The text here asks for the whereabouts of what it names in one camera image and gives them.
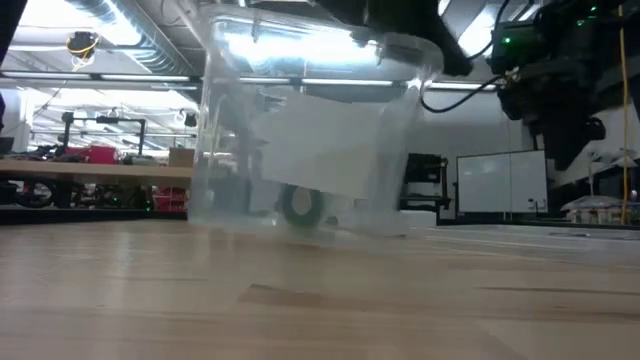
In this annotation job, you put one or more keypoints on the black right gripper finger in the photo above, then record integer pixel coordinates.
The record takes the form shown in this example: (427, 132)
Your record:
(459, 55)

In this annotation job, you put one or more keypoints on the clear plastic container lid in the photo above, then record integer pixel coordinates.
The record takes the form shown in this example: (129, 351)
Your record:
(525, 234)

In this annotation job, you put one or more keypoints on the clear plastic storage container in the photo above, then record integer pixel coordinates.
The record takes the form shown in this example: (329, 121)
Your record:
(225, 150)

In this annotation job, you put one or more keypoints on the green bandage roll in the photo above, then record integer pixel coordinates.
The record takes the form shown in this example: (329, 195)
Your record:
(286, 206)

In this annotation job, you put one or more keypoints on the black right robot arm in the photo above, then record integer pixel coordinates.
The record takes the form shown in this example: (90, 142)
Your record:
(560, 75)

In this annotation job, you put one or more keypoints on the long ceiling lamp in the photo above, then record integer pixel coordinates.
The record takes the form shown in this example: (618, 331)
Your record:
(465, 86)
(325, 81)
(100, 76)

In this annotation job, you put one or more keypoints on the black equipment rack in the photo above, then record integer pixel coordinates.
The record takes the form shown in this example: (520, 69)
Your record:
(425, 185)

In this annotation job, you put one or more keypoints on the white paper label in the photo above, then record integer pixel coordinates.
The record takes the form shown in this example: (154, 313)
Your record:
(320, 145)

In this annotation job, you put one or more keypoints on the white crumpled bag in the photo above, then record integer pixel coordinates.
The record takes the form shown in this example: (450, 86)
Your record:
(615, 160)

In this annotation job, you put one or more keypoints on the white bag of goods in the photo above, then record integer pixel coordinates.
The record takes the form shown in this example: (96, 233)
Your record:
(600, 210)

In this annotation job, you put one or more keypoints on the brown cardboard box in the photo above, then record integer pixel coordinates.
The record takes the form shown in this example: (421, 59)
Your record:
(181, 157)

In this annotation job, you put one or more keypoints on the black metal stand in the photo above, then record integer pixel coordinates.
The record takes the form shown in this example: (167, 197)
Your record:
(100, 120)

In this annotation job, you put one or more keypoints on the red toolbox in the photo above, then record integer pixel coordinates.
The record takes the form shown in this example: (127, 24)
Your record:
(95, 154)

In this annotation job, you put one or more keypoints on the long wooden workbench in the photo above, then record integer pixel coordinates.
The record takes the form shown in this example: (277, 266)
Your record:
(100, 172)

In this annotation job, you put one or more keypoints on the white board with black frame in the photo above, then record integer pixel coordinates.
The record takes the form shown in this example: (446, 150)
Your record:
(500, 182)

